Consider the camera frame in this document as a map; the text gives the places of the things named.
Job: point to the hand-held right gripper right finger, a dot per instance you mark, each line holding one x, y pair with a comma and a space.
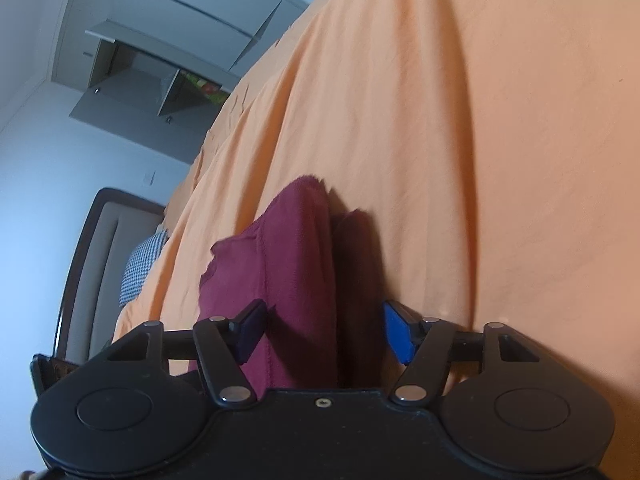
397, 330

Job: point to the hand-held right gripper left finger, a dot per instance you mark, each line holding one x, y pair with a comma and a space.
250, 332

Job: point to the maroon shirt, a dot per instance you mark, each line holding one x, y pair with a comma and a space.
290, 260

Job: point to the brown padded headboard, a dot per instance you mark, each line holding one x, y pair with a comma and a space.
95, 270

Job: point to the checkered pillow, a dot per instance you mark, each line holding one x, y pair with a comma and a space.
142, 267

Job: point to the orange bed sheet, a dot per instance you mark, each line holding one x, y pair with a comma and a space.
475, 160

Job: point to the colourful snack packet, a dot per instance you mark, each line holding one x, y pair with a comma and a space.
207, 89

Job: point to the grey wardrobe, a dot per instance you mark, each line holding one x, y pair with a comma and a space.
165, 35

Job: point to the white wall switch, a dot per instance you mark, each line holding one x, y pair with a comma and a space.
150, 178

